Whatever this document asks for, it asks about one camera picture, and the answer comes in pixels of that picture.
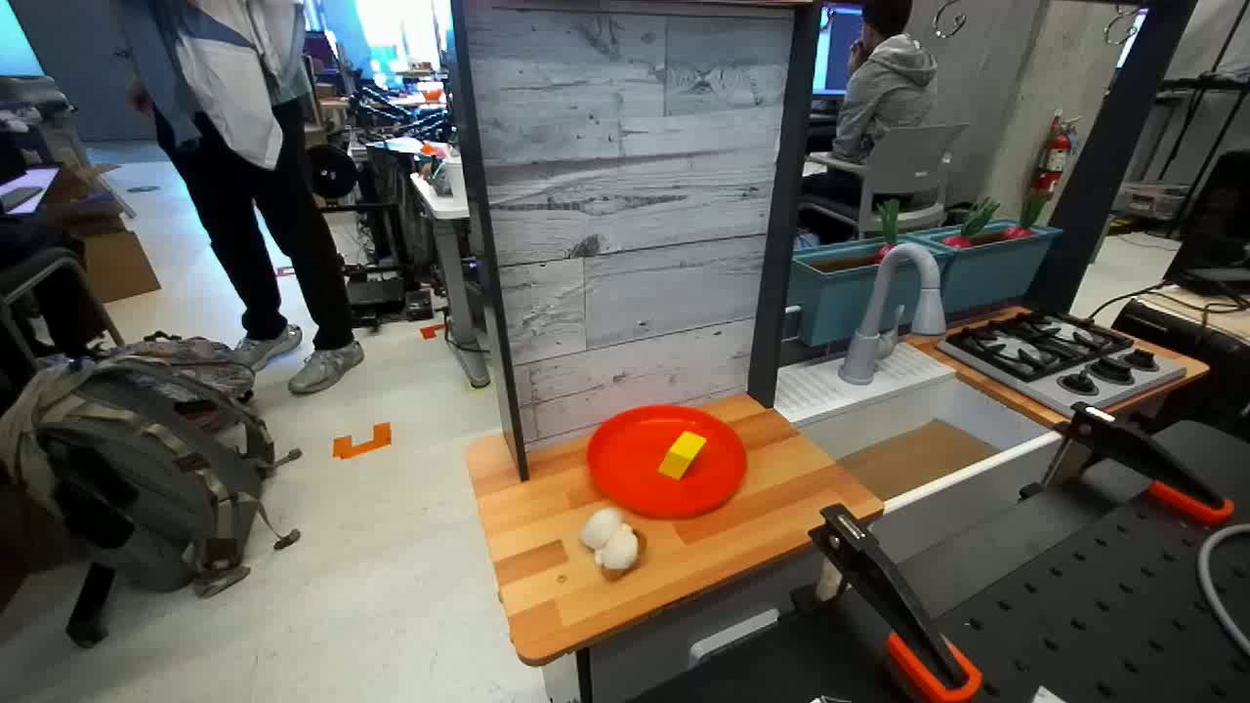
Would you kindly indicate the yellow block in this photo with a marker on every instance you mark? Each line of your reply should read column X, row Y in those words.
column 680, row 454

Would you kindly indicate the wooden counter top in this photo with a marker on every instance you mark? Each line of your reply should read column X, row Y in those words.
column 743, row 552

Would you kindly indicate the red round plate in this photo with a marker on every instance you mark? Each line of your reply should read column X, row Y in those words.
column 627, row 476

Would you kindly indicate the grey wood backsplash panel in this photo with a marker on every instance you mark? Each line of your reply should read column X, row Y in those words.
column 627, row 196

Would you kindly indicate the white garlic toy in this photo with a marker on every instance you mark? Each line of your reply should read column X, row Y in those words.
column 610, row 539

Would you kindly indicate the white toy sink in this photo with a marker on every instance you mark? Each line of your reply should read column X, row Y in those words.
column 835, row 383

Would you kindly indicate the teal planter box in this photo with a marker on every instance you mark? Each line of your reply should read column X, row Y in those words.
column 835, row 296
column 998, row 269

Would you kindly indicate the white background desk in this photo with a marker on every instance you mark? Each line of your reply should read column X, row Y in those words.
column 451, row 219

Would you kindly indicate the grey toy faucet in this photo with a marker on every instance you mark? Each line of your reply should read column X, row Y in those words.
column 863, row 353

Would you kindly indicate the red radish toy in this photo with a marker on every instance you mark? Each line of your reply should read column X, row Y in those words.
column 890, row 223
column 980, row 219

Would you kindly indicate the light grey desk chair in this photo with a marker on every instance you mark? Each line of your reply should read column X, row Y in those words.
column 913, row 161

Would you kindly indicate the wooden stove surround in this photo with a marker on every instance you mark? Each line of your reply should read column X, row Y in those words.
column 972, row 372

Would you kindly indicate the seated person grey hoodie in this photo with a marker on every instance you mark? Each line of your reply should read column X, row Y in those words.
column 884, row 101

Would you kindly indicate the silver black toy stove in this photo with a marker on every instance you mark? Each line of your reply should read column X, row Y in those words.
column 1018, row 353

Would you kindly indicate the standing person dark trousers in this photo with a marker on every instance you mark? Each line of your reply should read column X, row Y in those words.
column 248, row 196

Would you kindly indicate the red fire extinguisher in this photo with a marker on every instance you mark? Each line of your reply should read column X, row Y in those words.
column 1053, row 161

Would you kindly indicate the grey backpack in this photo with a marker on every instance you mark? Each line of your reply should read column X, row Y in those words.
column 143, row 469

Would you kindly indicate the cardboard box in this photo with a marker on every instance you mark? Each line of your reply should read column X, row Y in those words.
column 121, row 258

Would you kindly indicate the black office chair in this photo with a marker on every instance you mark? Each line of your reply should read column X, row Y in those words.
column 1216, row 219

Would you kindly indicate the black frame post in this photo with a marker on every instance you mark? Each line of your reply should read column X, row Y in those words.
column 785, row 196
column 1107, row 141
column 490, row 258

